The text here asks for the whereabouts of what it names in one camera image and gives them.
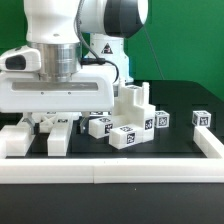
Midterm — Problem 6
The white chair seat part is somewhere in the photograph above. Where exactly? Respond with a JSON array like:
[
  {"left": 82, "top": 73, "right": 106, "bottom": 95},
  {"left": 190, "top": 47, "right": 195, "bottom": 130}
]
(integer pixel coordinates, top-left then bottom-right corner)
[{"left": 112, "top": 82, "right": 155, "bottom": 145}]

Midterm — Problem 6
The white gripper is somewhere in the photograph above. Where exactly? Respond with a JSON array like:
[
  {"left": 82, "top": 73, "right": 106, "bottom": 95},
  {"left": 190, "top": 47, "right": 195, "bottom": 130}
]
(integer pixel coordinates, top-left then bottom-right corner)
[{"left": 0, "top": 65, "right": 115, "bottom": 134}]

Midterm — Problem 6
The white chair back frame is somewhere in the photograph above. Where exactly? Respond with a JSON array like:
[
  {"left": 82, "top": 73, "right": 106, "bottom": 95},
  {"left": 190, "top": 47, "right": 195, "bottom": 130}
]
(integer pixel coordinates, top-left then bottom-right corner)
[{"left": 1, "top": 112, "right": 80, "bottom": 156}]

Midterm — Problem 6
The white U-shaped fence frame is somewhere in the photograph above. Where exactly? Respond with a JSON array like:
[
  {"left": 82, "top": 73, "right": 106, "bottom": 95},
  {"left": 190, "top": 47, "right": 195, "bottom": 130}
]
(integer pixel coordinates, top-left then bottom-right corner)
[{"left": 0, "top": 126, "right": 224, "bottom": 184}]

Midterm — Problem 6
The white marker sheet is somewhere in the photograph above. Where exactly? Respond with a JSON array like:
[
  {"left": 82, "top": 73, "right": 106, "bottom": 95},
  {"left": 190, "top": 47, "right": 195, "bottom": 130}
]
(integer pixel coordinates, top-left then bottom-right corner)
[{"left": 90, "top": 111, "right": 111, "bottom": 117}]

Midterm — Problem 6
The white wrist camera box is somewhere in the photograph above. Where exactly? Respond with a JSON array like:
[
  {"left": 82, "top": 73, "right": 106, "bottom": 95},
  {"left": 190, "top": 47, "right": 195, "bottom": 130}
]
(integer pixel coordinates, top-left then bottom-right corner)
[{"left": 0, "top": 45, "right": 41, "bottom": 72}]

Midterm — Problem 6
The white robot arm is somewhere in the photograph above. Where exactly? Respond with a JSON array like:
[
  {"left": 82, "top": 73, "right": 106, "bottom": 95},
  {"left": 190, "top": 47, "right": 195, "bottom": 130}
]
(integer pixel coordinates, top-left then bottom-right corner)
[{"left": 0, "top": 0, "right": 148, "bottom": 122}]

